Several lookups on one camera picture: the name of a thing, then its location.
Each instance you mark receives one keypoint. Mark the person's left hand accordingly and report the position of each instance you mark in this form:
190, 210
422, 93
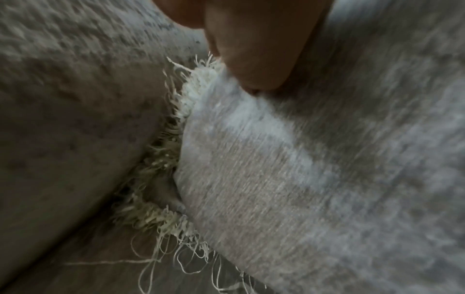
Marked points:
254, 40

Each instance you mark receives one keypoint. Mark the grey frayed rug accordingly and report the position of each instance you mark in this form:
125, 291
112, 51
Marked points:
308, 178

